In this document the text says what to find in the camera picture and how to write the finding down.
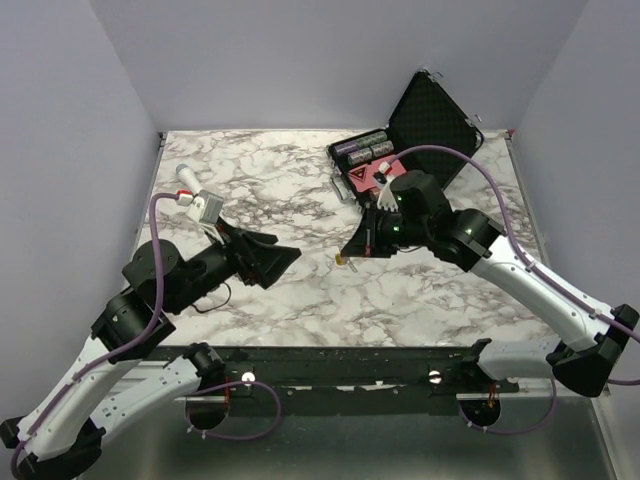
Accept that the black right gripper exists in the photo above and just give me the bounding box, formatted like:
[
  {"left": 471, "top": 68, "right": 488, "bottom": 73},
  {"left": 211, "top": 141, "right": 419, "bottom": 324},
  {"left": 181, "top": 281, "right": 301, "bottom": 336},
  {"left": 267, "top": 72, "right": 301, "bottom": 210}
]
[{"left": 341, "top": 201, "right": 431, "bottom": 259}]

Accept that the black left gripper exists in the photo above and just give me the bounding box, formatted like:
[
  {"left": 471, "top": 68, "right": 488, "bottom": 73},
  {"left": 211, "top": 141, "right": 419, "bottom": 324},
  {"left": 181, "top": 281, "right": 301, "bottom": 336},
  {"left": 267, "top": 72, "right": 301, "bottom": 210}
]
[{"left": 168, "top": 216, "right": 304, "bottom": 314}]

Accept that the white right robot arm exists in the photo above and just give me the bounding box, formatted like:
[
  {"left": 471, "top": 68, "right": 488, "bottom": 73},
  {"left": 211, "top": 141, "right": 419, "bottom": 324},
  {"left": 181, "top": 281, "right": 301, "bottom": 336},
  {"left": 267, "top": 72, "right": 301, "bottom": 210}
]
[{"left": 338, "top": 170, "right": 639, "bottom": 397}]

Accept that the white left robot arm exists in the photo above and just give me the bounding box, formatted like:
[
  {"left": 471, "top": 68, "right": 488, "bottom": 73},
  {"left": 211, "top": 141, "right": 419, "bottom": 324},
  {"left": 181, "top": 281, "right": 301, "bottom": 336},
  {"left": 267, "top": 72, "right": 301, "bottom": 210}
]
[{"left": 1, "top": 227, "right": 301, "bottom": 479}]

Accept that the red playing card deck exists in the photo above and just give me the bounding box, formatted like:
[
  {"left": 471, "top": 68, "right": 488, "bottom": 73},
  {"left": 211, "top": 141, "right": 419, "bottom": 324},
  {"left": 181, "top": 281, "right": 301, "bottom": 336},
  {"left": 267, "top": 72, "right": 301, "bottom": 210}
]
[{"left": 347, "top": 156, "right": 406, "bottom": 194}]

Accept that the purple green chip row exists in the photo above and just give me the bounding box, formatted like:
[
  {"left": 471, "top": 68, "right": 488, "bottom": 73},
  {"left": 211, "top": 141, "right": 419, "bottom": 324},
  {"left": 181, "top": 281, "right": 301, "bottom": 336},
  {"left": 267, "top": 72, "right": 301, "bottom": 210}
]
[{"left": 334, "top": 131, "right": 388, "bottom": 156}]

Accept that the white cylindrical tube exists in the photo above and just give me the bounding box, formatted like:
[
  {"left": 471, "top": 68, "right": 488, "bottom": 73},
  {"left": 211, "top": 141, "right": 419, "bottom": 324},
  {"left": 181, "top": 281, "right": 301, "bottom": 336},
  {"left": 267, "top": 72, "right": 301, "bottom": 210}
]
[{"left": 175, "top": 163, "right": 203, "bottom": 196}]

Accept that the black poker chip case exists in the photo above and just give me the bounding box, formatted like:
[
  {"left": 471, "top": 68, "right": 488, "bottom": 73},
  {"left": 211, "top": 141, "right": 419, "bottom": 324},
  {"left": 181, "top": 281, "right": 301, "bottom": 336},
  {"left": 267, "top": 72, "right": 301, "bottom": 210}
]
[{"left": 327, "top": 69, "right": 484, "bottom": 207}]

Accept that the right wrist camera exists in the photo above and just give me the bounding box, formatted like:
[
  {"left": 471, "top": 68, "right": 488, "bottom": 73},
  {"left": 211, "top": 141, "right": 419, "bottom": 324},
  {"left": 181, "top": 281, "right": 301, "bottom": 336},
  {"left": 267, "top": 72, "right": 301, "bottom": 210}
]
[{"left": 373, "top": 161, "right": 398, "bottom": 212}]

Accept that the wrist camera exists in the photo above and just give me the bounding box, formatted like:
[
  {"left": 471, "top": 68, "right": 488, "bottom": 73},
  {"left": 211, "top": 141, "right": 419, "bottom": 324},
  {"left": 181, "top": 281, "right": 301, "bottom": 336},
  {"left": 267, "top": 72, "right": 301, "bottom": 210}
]
[
  {"left": 176, "top": 189, "right": 224, "bottom": 232},
  {"left": 373, "top": 161, "right": 398, "bottom": 212}
]

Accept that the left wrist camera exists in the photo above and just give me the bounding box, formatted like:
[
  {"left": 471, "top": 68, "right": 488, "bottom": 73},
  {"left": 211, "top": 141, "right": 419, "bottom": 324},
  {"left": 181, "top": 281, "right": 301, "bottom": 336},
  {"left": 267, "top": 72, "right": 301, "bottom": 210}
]
[{"left": 176, "top": 189, "right": 224, "bottom": 232}]

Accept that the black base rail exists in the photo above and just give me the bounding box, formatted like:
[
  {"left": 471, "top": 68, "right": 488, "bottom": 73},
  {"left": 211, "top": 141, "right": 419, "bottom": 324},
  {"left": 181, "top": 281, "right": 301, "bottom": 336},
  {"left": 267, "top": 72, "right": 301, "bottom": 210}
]
[{"left": 144, "top": 342, "right": 531, "bottom": 416}]

